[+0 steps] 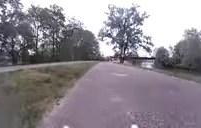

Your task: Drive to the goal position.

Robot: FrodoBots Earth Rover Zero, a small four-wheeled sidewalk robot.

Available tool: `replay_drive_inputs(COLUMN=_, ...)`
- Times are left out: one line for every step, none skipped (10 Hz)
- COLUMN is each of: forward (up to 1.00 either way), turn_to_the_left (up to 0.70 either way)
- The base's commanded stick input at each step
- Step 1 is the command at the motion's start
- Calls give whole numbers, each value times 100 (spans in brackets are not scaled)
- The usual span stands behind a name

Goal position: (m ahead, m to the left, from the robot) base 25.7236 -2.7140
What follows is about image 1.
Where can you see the grey asphalt path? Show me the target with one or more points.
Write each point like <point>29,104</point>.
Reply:
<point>128,90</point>

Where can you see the large lone tree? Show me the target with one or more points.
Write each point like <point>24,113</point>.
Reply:
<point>124,30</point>

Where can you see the dark bridge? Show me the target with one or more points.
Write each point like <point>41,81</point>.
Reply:
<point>144,58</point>

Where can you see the row of trees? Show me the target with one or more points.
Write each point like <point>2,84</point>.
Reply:
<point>38,36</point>

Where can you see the robot's own part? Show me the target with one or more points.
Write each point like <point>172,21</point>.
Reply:
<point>134,126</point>
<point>66,126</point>

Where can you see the grey side road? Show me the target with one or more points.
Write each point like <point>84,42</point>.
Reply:
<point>28,65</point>

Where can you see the grass strip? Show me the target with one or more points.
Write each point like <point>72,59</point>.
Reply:
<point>28,90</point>

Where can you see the grass verge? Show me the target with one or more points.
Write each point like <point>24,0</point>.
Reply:
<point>188,76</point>

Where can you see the group of bushy trees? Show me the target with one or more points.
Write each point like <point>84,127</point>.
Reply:
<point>191,50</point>

